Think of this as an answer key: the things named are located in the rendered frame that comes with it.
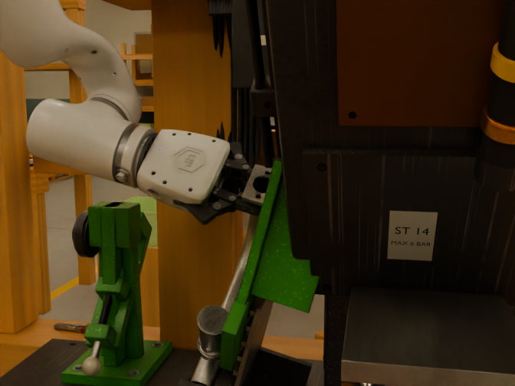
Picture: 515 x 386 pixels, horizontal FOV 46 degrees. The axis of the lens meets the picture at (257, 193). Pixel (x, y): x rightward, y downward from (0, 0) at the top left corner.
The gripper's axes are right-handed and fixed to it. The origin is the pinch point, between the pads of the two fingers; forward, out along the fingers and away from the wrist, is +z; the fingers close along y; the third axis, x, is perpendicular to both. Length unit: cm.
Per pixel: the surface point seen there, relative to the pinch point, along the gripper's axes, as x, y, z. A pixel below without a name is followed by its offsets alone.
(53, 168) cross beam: 34, 13, -46
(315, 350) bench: 41.9, -2.5, 13.9
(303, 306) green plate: -2.5, -14.2, 10.1
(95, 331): 22.1, -17.8, -18.6
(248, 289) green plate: -3.6, -14.9, 3.8
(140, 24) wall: 705, 713, -430
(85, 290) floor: 330, 90, -140
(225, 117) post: 13.7, 21.2, -12.2
